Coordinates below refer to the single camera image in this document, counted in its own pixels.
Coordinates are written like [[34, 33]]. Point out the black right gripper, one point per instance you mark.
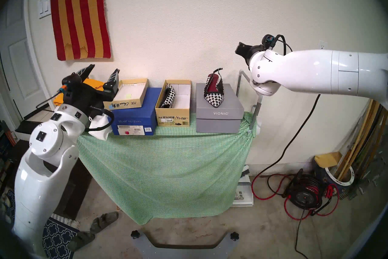
[[247, 50]]

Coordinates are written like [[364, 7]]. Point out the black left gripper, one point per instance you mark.
[[80, 94]]

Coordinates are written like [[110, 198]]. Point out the black white checkered slingback heel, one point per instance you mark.
[[215, 99], [169, 96]]

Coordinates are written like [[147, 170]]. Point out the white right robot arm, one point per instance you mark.
[[318, 73]]

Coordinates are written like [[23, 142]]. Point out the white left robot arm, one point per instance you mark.
[[39, 176]]

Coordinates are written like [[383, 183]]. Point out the tan handwritten box lid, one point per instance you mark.
[[130, 93]]

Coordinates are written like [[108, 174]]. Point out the blue Stuart Weitzman shoe box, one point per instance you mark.
[[136, 115]]

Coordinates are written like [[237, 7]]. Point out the grey Vionic shoe box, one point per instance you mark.
[[218, 115]]

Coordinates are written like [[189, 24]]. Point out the open tan shoe box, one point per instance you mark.
[[172, 118]]

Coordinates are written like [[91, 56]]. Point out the white appliance box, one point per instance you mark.
[[244, 194]]

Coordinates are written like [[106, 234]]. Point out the orange folded cloth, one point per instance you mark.
[[94, 84]]

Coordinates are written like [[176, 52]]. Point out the white dust bag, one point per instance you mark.
[[100, 131]]

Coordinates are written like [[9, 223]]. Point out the white panel door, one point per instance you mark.
[[21, 64]]

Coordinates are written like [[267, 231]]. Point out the dark wooden platform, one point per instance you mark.
[[81, 179]]

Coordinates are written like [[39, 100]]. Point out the green white checkered tablecloth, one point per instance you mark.
[[182, 170]]

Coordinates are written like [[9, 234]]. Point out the yellow cardboard block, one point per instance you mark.
[[327, 159]]

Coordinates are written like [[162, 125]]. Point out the bundle of wooden sticks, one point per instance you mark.
[[363, 134]]

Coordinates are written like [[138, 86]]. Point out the olive green sandal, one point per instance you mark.
[[104, 221], [81, 240]]

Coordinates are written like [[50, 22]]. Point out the blue white ceramic pot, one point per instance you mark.
[[321, 175]]

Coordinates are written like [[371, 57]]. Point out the black base knob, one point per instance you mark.
[[135, 234], [234, 236]]

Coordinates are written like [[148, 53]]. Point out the blue white patterned rug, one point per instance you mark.
[[57, 237]]

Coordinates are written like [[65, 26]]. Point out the grey table side rail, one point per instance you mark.
[[242, 73]]

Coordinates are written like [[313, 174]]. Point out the red yellow striped wall hanging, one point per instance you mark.
[[78, 18]]

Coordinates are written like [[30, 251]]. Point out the white wall outlet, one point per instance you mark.
[[322, 45]]

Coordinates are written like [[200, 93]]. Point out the white light switch plate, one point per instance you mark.
[[44, 7]]

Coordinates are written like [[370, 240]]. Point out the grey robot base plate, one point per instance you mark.
[[142, 249]]

